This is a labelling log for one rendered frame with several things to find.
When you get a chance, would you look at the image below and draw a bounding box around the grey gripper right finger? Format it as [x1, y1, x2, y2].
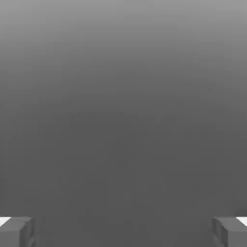
[211, 216, 247, 247]

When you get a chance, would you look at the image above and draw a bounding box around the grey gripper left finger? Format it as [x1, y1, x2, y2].
[0, 216, 37, 247]

